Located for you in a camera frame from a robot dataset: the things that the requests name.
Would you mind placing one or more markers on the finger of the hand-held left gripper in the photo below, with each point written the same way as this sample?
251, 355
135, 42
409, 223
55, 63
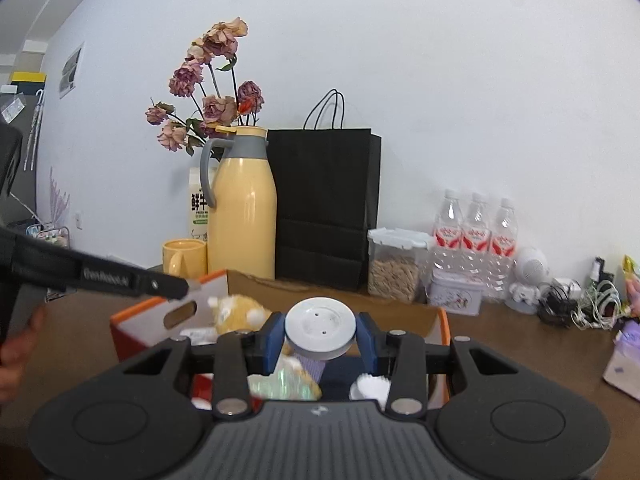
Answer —
110, 276

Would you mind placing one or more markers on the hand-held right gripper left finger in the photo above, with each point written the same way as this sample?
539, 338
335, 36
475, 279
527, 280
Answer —
272, 342

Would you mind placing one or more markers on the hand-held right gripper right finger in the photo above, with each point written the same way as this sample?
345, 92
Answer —
367, 342

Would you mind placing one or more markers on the navy blue soft case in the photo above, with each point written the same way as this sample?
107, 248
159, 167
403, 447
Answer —
345, 380

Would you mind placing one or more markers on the yellow plush toy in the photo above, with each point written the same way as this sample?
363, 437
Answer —
240, 310

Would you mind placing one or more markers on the white round lid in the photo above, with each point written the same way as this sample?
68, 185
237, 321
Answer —
320, 327

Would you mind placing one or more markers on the orange and white storage box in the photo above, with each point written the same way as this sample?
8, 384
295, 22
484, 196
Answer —
145, 325

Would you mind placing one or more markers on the person's left hand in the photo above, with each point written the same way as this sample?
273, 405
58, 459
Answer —
17, 360

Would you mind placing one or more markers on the iridescent green packet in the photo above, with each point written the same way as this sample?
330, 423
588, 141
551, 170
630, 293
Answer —
280, 382

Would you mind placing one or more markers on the purple striped packet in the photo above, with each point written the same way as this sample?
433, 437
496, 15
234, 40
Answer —
310, 367

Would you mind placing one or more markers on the white ruffled paper cups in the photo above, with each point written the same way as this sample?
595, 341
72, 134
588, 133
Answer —
371, 390

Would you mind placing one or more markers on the white packet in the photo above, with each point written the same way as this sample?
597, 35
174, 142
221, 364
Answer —
196, 336

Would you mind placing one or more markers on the yellow mug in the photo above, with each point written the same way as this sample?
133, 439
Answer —
185, 257

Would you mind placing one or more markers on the clear oat food container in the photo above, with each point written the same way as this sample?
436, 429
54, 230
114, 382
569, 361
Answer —
395, 270

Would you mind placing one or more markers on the red packet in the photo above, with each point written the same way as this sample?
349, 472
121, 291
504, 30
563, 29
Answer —
202, 390

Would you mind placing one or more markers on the white printed tin box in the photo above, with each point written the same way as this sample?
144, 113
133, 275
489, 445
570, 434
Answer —
455, 295

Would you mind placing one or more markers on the white milk carton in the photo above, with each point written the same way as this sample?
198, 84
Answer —
200, 210

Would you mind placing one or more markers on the red label water bottle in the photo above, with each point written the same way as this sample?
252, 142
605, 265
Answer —
447, 235
504, 242
476, 237

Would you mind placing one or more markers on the yellow thermos jug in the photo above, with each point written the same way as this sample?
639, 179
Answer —
242, 210

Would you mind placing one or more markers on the black paper bag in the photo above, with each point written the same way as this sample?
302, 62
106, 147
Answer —
325, 200

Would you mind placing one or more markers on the white robot speaker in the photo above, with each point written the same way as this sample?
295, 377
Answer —
527, 275

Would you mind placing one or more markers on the dried pink flower bouquet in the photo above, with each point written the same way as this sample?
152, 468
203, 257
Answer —
215, 105

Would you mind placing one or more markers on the white charger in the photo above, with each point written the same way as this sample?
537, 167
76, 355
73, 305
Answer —
567, 286

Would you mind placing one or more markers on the yellow and black box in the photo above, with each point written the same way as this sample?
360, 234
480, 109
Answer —
27, 78

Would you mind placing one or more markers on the black charger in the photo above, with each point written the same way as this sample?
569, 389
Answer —
602, 272

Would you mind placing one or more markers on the white purple tissue pack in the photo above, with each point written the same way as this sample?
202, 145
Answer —
625, 365

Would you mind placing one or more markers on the yellow green snack packet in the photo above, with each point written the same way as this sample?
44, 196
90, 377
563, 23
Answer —
632, 280

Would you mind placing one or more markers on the white wall socket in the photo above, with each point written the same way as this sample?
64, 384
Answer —
79, 219

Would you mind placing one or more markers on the purple flower wall sticker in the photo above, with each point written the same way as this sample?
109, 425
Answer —
60, 200

